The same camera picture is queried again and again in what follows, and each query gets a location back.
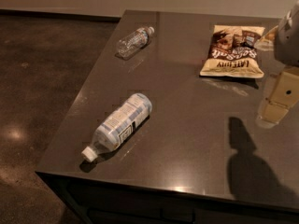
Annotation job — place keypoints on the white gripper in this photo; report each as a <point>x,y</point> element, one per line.
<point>288,42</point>

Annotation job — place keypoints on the blue labelled plastic bottle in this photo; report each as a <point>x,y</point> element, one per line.
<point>118,126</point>

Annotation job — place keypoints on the small clear plastic bottle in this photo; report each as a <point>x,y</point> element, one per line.
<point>134,42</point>

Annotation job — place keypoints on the brown and cream chip bag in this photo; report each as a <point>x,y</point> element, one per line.
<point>232,53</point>

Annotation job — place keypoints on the dark table base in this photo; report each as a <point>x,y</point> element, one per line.
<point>96,202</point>

